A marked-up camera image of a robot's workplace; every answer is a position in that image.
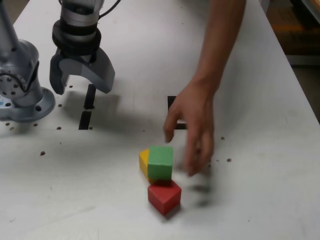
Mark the person's hand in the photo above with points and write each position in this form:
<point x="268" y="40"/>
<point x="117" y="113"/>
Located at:
<point x="197" y="117"/>

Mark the green cube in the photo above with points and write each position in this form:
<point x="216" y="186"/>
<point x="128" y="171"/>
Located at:
<point x="160" y="162"/>

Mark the yellow cube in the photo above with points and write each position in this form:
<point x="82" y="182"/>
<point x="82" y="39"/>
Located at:
<point x="143" y="160"/>

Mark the black tape square outline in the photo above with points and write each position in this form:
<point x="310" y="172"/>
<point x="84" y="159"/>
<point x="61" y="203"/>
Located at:
<point x="171" y="101"/>

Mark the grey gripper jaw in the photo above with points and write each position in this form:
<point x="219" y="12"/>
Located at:
<point x="102" y="72"/>
<point x="56" y="77"/>

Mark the red cube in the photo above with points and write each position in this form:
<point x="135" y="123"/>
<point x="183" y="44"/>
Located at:
<point x="163" y="197"/>

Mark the black tape strip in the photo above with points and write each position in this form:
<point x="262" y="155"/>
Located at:
<point x="85" y="120"/>

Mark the person's forearm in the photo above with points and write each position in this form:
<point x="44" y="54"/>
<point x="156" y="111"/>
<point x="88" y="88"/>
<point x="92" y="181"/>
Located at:
<point x="220" y="37"/>

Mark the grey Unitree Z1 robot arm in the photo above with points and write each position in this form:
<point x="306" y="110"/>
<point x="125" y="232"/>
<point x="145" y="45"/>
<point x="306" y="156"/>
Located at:
<point x="20" y="75"/>

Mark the dark brown wooden shelf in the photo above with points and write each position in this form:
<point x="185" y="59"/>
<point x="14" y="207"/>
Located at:
<point x="295" y="37"/>

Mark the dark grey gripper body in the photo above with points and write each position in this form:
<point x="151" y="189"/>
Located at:
<point x="92" y="58"/>

